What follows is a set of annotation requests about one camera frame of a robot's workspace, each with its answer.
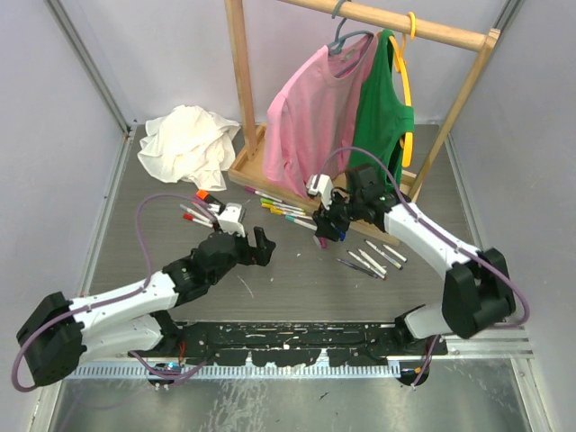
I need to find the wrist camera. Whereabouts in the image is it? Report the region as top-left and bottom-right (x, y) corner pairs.
(306, 174), (333, 206)
(215, 202), (246, 237)

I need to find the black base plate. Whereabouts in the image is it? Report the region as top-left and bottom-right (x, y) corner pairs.
(138, 321), (447, 367)

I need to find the pink cap marker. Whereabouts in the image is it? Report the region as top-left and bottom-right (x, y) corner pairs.
(180, 202), (216, 223)

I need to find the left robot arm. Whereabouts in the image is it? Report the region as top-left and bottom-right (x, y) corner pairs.
(11, 227), (276, 392)

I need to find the teal cap marker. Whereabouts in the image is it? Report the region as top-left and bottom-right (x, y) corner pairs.
(284, 215), (317, 231)

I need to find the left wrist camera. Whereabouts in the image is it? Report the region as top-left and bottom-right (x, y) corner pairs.
(215, 202), (246, 237)

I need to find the grey cap marker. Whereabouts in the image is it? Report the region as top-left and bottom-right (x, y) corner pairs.
(358, 248), (387, 276)

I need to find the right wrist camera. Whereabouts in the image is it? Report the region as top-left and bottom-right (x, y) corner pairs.
(306, 174), (333, 206)

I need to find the red cap marker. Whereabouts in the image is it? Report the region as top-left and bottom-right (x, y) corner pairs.
(183, 213), (213, 230)

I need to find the green tank top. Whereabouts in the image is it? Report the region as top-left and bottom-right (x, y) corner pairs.
(348, 30), (414, 192)

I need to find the orange black highlighter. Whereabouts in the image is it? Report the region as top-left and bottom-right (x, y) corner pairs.
(195, 190), (225, 208)

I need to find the wooden clothes rack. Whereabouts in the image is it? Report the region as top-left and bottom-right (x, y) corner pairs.
(223, 0), (501, 248)

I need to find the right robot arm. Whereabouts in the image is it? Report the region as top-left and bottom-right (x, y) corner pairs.
(307, 164), (517, 355)

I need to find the white marker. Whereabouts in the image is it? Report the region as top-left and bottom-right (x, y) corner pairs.
(382, 244), (408, 263)

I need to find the green cap marker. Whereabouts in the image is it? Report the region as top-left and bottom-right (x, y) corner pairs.
(260, 195), (305, 212)

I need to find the blue cap marker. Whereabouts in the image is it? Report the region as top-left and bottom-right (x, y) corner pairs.
(364, 239), (403, 270)

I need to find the grey clothes hanger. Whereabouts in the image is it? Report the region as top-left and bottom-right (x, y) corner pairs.
(328, 18), (374, 78)

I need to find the grey cable duct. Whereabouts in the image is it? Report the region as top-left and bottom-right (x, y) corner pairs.
(67, 361), (401, 380)

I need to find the magenta cap marker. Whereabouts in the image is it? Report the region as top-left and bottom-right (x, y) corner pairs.
(243, 185), (284, 203)

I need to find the pink t-shirt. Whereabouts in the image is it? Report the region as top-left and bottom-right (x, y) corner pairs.
(263, 35), (378, 197)

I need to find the yellow clothes hanger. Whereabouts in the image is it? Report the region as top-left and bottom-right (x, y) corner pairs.
(372, 29), (415, 173)

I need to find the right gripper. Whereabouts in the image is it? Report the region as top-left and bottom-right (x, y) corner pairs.
(312, 187), (364, 242)

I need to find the yellow cap marker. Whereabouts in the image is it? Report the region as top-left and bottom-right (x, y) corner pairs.
(260, 200), (312, 221)

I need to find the white crumpled cloth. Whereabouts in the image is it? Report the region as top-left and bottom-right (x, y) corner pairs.
(138, 105), (240, 192)

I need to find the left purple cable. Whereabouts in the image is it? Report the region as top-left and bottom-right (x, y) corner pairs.
(10, 193), (221, 392)

